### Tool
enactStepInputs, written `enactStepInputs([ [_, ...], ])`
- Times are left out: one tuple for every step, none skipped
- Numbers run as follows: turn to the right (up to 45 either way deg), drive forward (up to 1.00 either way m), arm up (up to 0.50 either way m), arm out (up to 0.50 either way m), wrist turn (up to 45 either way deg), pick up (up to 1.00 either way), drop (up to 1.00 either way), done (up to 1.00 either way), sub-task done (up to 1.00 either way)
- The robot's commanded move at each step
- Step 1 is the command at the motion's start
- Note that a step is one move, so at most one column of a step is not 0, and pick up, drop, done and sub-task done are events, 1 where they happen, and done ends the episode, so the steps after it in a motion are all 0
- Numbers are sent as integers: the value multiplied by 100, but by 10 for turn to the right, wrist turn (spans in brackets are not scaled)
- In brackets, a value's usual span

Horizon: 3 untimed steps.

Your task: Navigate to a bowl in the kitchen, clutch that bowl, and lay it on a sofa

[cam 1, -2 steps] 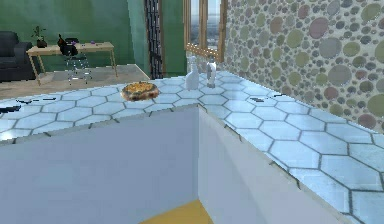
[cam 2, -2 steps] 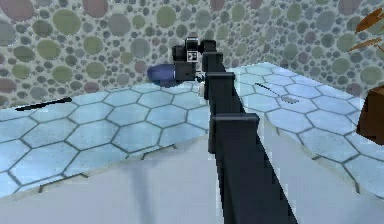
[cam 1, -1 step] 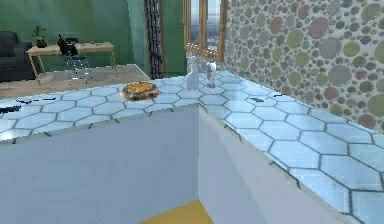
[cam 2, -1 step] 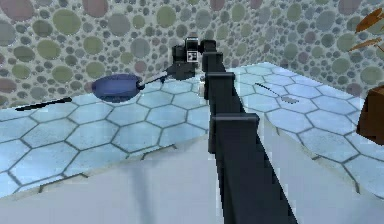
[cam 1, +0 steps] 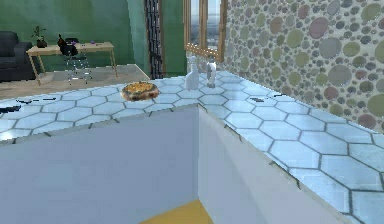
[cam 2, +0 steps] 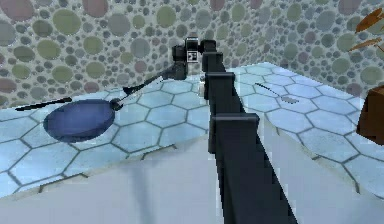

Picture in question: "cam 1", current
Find dark grey sofa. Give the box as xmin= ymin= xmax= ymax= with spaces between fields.
xmin=0 ymin=30 xmax=37 ymax=84

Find white spray bottle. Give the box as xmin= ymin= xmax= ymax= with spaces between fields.
xmin=185 ymin=55 xmax=201 ymax=91

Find grey white bottle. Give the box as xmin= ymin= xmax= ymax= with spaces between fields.
xmin=206 ymin=55 xmax=218 ymax=89

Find round brown bread loaf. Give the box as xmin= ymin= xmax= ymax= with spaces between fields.
xmin=120 ymin=81 xmax=160 ymax=102

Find black patterned curtain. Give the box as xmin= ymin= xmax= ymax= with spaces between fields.
xmin=143 ymin=0 xmax=164 ymax=80

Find wooden framed window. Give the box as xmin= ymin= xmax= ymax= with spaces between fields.
xmin=182 ymin=0 xmax=228 ymax=63

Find black office chair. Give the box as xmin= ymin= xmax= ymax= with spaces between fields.
xmin=56 ymin=33 xmax=93 ymax=85

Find light wooden desk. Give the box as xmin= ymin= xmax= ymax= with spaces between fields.
xmin=26 ymin=41 xmax=118 ymax=87

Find black knife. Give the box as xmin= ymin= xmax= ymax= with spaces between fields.
xmin=15 ymin=97 xmax=58 ymax=104

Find potted house plant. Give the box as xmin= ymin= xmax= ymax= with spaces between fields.
xmin=31 ymin=25 xmax=48 ymax=49

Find black spatula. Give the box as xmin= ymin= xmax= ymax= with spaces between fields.
xmin=0 ymin=105 xmax=22 ymax=114

